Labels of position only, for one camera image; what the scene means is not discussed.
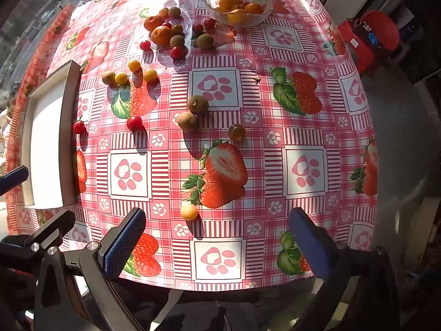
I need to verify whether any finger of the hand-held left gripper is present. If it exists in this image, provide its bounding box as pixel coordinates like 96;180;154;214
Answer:
24;210;76;259
0;165;29;196

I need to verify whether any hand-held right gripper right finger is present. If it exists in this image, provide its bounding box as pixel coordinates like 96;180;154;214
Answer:
288;207;401;331

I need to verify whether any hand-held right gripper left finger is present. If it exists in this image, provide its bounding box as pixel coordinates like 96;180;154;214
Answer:
34;208;147;331

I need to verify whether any grey rectangular tray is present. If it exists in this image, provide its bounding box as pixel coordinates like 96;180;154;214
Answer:
21;60;82;210

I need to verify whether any strawberry print plaid tablecloth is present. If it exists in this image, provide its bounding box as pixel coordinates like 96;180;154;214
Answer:
5;0;380;292

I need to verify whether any dark brown-red cherry tomato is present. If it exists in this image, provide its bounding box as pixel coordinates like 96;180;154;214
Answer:
228;123;246;143

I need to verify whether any orange tangerine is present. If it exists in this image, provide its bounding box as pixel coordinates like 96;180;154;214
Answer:
150;25;173;46
143;14;165;32

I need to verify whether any red plastic stool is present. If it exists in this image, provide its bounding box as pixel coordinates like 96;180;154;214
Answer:
338;10;402;74

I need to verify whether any clear glass bowl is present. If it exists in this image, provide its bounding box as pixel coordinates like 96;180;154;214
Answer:
203;0;274;29

